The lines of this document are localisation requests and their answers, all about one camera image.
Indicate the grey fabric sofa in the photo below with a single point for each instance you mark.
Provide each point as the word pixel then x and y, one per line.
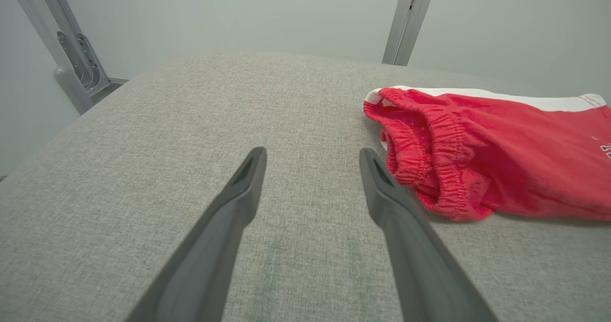
pixel 191 121

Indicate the grey metal frame leg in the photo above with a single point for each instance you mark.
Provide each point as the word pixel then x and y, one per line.
pixel 71 83

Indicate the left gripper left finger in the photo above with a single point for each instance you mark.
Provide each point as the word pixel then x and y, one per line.
pixel 205 264

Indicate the grey metal double post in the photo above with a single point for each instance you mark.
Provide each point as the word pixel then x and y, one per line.
pixel 405 26

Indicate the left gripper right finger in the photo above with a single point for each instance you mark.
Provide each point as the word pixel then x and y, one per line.
pixel 420 274

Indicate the red pants with white panels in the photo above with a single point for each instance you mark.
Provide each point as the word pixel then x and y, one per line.
pixel 501 160

